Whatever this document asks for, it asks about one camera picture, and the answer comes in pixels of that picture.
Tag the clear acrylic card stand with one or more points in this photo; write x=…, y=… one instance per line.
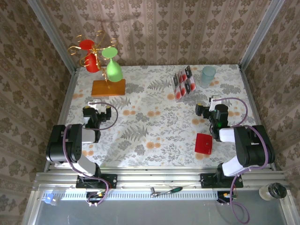
x=181, y=100

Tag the red card holder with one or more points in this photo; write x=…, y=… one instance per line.
x=203, y=143

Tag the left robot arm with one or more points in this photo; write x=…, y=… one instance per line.
x=75, y=140

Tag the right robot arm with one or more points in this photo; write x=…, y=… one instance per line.
x=248, y=145

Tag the white card with red spot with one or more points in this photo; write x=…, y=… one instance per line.
x=192, y=84
x=181, y=76
x=179, y=93

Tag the pale blue plastic cup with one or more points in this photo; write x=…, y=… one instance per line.
x=207, y=77

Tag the green wine glass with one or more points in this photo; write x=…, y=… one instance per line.
x=114, y=71

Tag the red wine glass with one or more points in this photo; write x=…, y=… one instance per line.
x=91, y=64

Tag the clear jar black lid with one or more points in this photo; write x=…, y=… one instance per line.
x=273, y=191

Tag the blue and white connector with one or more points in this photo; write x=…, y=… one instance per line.
x=48, y=199

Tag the grey metal panel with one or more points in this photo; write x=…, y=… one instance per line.
x=140, y=213

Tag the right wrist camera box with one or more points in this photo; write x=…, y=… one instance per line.
x=213, y=100

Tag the aluminium table side rail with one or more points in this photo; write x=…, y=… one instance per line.
x=62, y=117
x=257, y=117

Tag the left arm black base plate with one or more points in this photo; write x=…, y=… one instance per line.
x=111, y=180

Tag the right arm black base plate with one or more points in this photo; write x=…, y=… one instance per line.
x=207, y=181

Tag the black bracket yellow connector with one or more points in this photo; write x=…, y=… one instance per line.
x=222, y=199
x=93, y=195

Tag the aluminium mounting rail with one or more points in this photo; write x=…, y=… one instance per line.
x=152, y=179

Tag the aluminium frame post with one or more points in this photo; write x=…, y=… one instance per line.
x=51, y=35
x=260, y=35

